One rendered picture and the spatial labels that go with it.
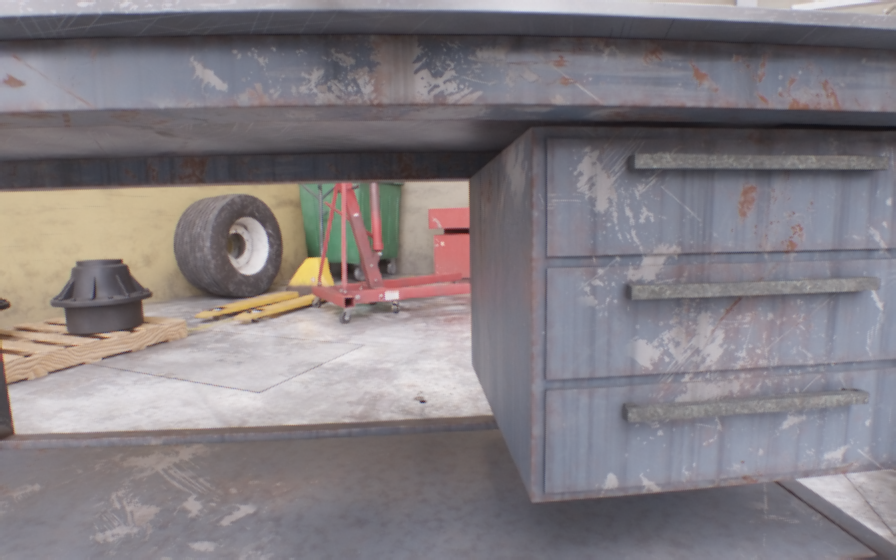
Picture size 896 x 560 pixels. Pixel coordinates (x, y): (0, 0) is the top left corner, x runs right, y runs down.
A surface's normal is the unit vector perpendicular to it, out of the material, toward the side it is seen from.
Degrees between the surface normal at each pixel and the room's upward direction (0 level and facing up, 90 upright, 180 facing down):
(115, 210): 90
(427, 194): 90
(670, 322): 90
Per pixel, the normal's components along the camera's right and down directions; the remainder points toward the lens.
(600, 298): 0.07, 0.11
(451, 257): -0.37, 0.11
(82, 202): 0.93, 0.03
